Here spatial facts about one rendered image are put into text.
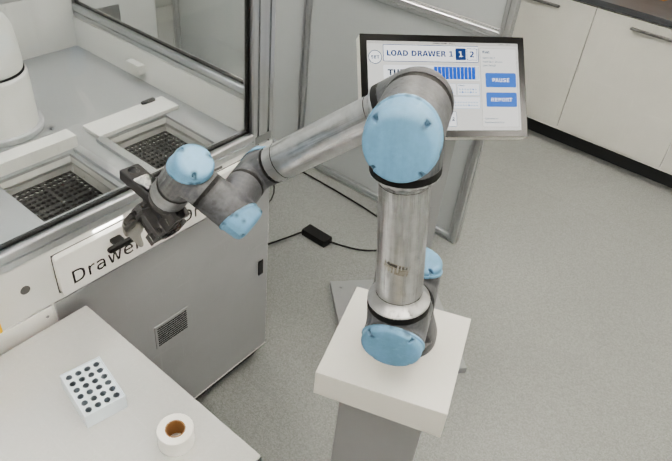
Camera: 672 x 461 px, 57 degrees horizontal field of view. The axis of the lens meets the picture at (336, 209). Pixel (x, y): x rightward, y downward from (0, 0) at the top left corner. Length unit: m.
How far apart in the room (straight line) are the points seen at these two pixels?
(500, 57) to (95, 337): 1.38
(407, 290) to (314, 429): 1.22
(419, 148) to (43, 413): 0.93
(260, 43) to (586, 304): 1.93
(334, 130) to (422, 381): 0.56
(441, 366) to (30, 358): 0.88
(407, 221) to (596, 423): 1.67
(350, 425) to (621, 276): 1.94
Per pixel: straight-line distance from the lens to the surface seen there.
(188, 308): 1.92
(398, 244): 1.03
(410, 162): 0.91
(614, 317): 2.98
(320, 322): 2.56
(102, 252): 1.55
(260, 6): 1.62
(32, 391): 1.47
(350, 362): 1.36
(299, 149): 1.16
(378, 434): 1.56
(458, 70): 1.96
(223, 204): 1.14
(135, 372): 1.45
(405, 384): 1.34
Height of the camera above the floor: 1.88
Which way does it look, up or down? 37 degrees down
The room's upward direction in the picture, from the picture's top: 6 degrees clockwise
